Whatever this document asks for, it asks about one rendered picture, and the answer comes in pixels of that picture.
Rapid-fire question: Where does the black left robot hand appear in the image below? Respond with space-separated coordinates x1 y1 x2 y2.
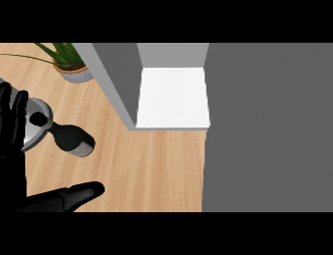
0 72 106 213

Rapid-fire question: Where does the dark green wine bottle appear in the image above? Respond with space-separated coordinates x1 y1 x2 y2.
28 112 97 158

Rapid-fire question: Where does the grey open cabinet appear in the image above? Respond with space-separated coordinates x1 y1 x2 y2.
71 43 211 131

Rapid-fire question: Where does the dark grey cabinet door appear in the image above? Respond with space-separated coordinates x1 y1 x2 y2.
199 43 333 213

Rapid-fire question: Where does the round silver pot lid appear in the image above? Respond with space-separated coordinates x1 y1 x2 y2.
20 97 54 152

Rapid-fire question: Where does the green potted plant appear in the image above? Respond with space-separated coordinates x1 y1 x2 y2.
0 43 96 85

